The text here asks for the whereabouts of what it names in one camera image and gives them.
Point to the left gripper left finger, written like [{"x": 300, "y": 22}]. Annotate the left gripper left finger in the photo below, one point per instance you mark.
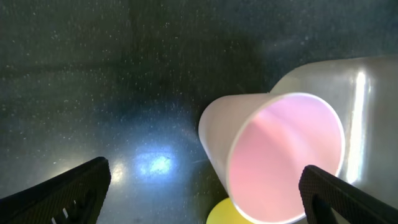
[{"x": 46, "y": 202}]

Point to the yellow cup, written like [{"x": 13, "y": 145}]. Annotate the yellow cup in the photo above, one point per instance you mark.
[{"x": 222, "y": 216}]

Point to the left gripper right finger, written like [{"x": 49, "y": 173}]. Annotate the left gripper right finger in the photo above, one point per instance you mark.
[{"x": 342, "y": 202}]

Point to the steel sink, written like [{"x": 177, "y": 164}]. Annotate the steel sink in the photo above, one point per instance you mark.
[{"x": 373, "y": 109}]

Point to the pink cup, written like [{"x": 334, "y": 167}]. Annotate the pink cup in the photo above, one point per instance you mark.
[{"x": 280, "y": 149}]

